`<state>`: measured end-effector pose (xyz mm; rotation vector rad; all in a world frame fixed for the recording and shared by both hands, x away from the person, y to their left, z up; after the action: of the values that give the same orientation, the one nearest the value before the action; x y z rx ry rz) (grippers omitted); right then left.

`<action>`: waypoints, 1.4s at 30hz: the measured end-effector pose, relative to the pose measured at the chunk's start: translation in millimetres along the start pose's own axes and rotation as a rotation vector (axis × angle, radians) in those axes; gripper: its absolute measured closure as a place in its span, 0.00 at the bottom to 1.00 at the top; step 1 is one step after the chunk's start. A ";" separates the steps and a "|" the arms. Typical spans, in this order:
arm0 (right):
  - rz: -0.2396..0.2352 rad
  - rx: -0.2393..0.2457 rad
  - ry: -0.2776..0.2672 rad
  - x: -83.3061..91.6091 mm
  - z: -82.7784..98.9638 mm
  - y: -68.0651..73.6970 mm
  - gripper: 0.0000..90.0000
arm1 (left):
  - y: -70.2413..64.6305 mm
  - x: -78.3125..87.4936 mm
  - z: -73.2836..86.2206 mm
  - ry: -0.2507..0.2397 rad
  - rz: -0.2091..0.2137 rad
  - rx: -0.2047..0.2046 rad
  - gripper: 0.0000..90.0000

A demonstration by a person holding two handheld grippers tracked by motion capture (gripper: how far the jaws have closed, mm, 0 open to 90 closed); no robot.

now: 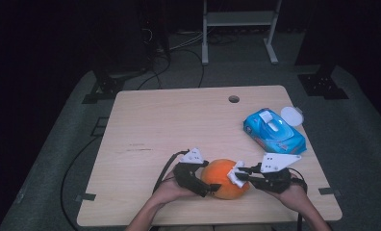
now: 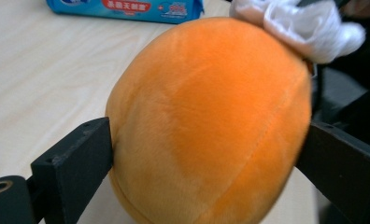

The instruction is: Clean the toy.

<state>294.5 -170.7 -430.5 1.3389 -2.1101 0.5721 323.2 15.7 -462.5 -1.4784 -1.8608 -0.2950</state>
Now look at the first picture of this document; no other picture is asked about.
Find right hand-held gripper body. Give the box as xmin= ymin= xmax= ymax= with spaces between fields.
xmin=249 ymin=152 xmax=302 ymax=194

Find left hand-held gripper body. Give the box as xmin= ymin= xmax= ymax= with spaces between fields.
xmin=173 ymin=147 xmax=212 ymax=197

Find white wet wipe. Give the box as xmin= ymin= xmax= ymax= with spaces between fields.
xmin=226 ymin=160 xmax=250 ymax=189

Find orange plush toy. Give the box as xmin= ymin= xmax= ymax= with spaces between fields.
xmin=200 ymin=158 xmax=251 ymax=200

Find blue wet wipes pack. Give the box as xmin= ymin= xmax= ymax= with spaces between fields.
xmin=242 ymin=105 xmax=308 ymax=156

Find person's left hand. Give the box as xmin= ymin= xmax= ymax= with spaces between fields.
xmin=153 ymin=171 xmax=196 ymax=206

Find person's right hand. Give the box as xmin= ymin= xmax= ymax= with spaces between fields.
xmin=269 ymin=184 xmax=310 ymax=213

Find black tape strip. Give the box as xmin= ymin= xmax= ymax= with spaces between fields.
xmin=75 ymin=192 xmax=97 ymax=202
xmin=317 ymin=187 xmax=343 ymax=197

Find black stand base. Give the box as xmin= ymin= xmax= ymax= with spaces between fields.
xmin=82 ymin=68 xmax=148 ymax=105
xmin=297 ymin=63 xmax=350 ymax=100

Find white metal stand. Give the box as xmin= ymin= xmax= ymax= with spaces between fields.
xmin=201 ymin=0 xmax=283 ymax=66

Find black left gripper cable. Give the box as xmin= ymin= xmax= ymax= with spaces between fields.
xmin=152 ymin=148 xmax=191 ymax=194

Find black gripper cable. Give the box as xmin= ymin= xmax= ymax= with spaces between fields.
xmin=152 ymin=148 xmax=191 ymax=194
xmin=288 ymin=167 xmax=309 ymax=231

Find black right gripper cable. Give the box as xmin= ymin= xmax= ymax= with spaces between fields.
xmin=288 ymin=167 xmax=309 ymax=231

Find long black floor cable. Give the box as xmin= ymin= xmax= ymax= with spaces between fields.
xmin=60 ymin=136 xmax=101 ymax=231

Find white floor cables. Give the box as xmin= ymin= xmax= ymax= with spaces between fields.
xmin=161 ymin=30 xmax=206 ymax=52

